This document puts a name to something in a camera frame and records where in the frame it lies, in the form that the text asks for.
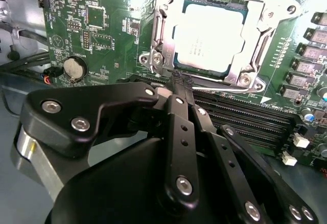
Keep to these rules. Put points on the metal socket cover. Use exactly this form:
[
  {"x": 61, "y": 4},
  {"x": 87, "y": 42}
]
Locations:
[{"x": 169, "y": 45}]

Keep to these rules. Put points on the metal locking lever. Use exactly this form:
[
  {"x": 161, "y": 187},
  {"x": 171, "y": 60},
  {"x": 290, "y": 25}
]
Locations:
[
  {"x": 219, "y": 88},
  {"x": 154, "y": 33}
]

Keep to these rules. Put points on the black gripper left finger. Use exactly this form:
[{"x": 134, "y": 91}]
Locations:
[{"x": 64, "y": 116}]

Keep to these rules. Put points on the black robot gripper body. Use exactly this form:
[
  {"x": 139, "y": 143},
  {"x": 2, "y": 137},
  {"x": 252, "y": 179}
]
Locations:
[{"x": 122, "y": 188}]

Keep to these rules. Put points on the silver CPU plate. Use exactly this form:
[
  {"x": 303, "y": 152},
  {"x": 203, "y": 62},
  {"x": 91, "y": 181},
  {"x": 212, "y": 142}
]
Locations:
[{"x": 209, "y": 34}]

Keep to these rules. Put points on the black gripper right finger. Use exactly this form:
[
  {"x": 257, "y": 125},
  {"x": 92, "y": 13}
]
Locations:
[{"x": 230, "y": 165}]

